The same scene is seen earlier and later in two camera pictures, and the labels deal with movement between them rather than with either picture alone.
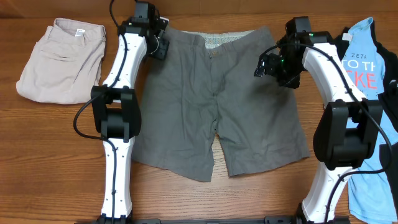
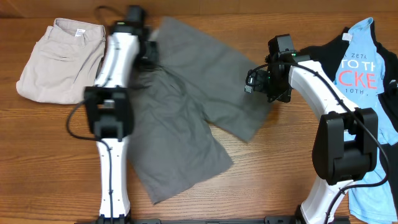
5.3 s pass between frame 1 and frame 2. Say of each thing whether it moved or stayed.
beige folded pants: stayed
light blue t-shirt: stayed
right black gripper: moved
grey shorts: moved
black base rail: stayed
